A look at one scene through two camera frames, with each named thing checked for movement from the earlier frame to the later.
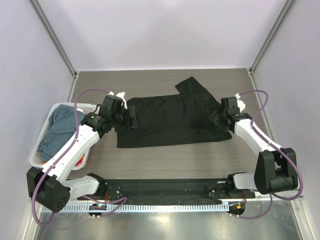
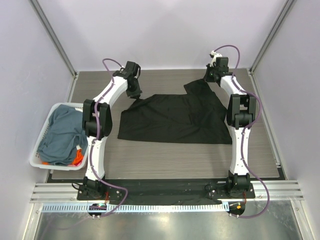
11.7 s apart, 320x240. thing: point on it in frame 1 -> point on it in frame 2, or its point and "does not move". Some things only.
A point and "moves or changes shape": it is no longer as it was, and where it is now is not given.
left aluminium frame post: (37, 7) does not move
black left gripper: (130, 121) -> (136, 94)
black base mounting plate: (167, 191) does not move
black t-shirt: (174, 119) moves or changes shape
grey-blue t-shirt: (59, 131) does not move
